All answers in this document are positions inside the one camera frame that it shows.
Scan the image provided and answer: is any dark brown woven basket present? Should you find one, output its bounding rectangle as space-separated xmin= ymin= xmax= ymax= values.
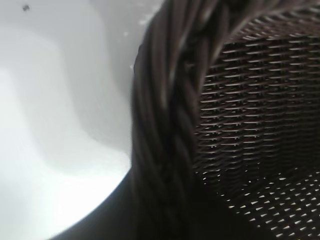
xmin=53 ymin=0 xmax=320 ymax=240

